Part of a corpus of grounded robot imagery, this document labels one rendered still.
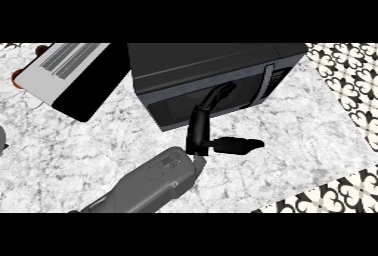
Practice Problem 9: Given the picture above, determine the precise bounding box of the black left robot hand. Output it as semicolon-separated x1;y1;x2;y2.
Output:
185;81;266;157

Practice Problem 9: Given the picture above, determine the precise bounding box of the grey rounded object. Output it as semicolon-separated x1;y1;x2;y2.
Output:
0;126;9;156

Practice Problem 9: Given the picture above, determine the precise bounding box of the dark grey microwave door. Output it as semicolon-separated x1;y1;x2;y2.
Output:
134;63;276;133

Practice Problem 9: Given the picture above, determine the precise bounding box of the silver and black appliance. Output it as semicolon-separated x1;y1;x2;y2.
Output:
15;43;133;123

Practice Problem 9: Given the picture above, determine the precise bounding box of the brown round object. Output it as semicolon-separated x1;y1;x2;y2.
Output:
10;68;27;90
34;44;50;57

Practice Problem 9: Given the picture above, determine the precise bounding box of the dark grey microwave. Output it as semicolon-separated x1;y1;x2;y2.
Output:
126;43;310;133

